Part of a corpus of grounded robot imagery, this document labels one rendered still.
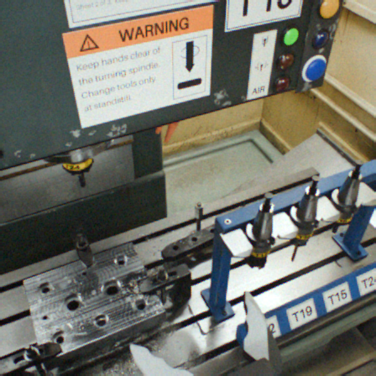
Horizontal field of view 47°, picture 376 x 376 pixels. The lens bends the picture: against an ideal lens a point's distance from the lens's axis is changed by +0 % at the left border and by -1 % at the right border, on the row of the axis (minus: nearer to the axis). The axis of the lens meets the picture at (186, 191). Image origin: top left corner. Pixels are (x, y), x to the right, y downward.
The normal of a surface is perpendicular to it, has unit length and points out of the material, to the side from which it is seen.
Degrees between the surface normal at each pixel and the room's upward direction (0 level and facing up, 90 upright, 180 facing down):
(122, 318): 0
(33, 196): 90
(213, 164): 0
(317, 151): 24
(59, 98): 90
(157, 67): 90
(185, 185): 0
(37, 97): 90
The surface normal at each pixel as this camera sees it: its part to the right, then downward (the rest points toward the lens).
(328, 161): -0.37, -0.52
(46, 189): 0.46, 0.62
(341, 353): 0.11, -0.74
